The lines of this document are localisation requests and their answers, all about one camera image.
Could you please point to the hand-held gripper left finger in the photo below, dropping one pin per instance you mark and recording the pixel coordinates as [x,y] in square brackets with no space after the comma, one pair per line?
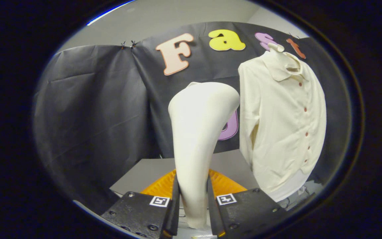
[174,212]

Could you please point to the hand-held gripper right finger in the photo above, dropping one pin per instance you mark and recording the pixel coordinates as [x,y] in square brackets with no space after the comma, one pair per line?
[212,212]

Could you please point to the white garment steamer head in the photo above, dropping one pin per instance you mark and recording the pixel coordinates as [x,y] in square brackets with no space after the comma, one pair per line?
[197,132]

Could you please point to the cream button-up shirt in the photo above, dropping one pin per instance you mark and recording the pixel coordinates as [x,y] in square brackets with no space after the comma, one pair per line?
[277,126]

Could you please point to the white clothes hanger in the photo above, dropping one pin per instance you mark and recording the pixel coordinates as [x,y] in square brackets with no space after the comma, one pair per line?
[275,49]

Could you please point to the grey drawer cabinet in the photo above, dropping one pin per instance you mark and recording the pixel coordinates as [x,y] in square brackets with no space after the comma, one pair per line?
[144,172]

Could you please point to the black backdrop cloth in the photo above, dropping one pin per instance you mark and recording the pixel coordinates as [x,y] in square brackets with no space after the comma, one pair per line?
[95,109]

